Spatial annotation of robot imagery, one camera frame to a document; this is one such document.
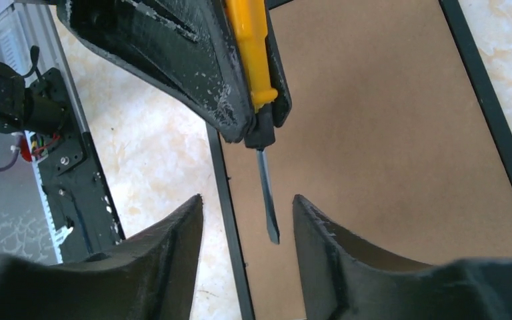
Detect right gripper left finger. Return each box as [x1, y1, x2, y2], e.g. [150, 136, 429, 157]
[0, 195, 203, 319]

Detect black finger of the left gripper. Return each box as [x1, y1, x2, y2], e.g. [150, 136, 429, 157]
[57, 0, 255, 143]
[262, 1, 293, 129]

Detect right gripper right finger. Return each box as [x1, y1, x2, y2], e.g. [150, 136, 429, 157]
[293, 195, 512, 319]

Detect yellow handled screwdriver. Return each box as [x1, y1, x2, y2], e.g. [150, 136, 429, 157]
[225, 0, 280, 245]

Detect black picture frame brown backing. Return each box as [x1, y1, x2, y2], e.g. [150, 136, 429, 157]
[211, 1, 512, 319]

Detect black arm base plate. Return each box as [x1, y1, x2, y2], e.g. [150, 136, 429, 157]
[31, 68, 125, 263]

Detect aluminium front rail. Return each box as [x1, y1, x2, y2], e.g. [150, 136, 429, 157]
[13, 3, 89, 132]

